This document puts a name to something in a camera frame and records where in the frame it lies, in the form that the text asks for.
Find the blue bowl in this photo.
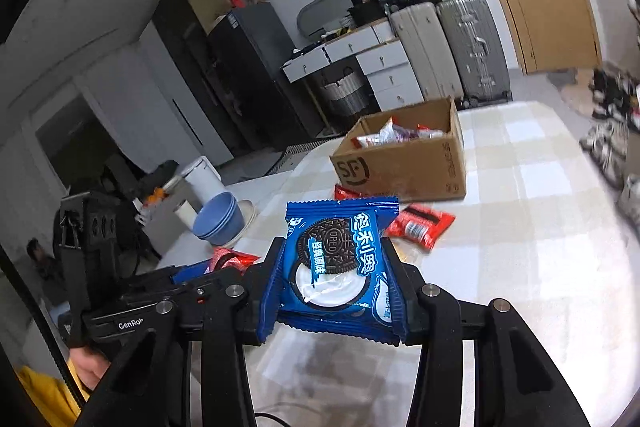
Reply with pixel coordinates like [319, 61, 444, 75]
[193, 193, 240, 233]
[200, 207, 244, 247]

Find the woven basket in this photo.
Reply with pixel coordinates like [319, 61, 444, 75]
[319, 68, 371, 118]

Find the person's left forearm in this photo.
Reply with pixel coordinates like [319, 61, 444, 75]
[15, 364, 88, 427]

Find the white trash can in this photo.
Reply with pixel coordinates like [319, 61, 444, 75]
[181, 156, 223, 202]

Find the person's left hand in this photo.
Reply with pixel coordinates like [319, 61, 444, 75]
[67, 347, 115, 395]

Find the white drawer desk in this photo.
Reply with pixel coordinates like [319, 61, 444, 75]
[281, 18, 426, 108]

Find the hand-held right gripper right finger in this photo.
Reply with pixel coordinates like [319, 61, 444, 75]
[382, 237, 591, 427]

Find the black refrigerator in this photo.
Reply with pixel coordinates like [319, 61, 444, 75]
[207, 3, 326, 148]

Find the white suitcase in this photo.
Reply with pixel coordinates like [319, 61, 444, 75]
[387, 1, 466, 100]

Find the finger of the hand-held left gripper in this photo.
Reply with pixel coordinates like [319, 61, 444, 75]
[170, 261, 216, 283]
[177, 269, 251, 297]

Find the dark cloth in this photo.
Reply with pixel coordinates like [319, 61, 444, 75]
[137, 160, 178, 192]

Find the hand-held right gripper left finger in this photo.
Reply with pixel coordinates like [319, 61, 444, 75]
[75, 236, 287, 427]

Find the blue cookie packet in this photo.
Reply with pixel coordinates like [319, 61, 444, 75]
[256, 196, 408, 348]

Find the small red snack packet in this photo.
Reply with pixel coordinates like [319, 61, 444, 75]
[334, 184, 366, 202]

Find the white wardrobe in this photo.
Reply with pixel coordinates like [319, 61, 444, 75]
[75, 24, 236, 168]

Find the dark wardrobe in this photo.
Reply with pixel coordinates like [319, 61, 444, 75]
[152, 0, 236, 158]

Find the brown cardboard box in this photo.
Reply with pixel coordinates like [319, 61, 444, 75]
[330, 96, 467, 202]

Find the white high-top shoe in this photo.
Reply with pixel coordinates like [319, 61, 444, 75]
[616, 174, 640, 225]

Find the white plate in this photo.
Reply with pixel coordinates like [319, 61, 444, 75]
[235, 201, 258, 233]

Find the grey oval board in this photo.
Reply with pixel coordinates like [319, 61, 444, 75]
[296, 0, 351, 35]

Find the striped floor mat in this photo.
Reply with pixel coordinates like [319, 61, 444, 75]
[272, 139, 346, 172]

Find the white paper roll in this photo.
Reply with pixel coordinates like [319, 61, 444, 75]
[175, 201, 201, 228]

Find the pile of sneakers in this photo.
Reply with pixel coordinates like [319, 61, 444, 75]
[580, 69, 640, 188]

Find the orange red snack packet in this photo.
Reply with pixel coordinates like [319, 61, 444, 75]
[210, 247, 262, 273]

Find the silver suitcase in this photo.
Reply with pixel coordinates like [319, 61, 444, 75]
[435, 0, 513, 108]

